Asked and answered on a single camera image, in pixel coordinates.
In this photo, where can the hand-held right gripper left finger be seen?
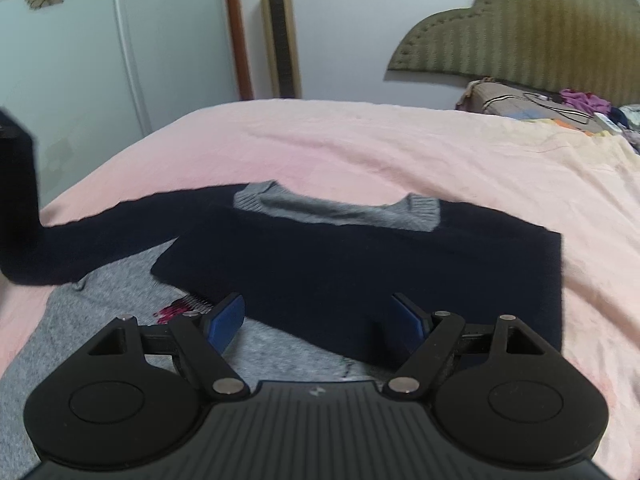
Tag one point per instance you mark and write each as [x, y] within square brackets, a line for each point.
[226, 324]

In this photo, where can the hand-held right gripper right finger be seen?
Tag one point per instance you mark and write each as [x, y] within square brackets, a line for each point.
[409, 324]

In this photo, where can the navy and grey sweater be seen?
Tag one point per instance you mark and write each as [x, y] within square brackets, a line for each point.
[320, 265]

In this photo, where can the pile of mixed clothes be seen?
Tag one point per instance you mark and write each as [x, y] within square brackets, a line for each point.
[631, 127]

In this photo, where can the white flower print wardrobe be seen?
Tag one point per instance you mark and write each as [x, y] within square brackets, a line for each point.
[75, 70]

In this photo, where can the pink bed sheet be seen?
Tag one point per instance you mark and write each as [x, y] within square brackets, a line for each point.
[380, 155]

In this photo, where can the purple cloth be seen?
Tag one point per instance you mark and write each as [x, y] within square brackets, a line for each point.
[585, 100]

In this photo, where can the gold tower air conditioner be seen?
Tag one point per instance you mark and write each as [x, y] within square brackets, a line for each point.
[281, 35]

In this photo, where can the olive padded headboard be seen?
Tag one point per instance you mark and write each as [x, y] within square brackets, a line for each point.
[525, 25]

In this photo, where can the brown wooden door frame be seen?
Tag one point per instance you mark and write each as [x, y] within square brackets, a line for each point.
[239, 30]

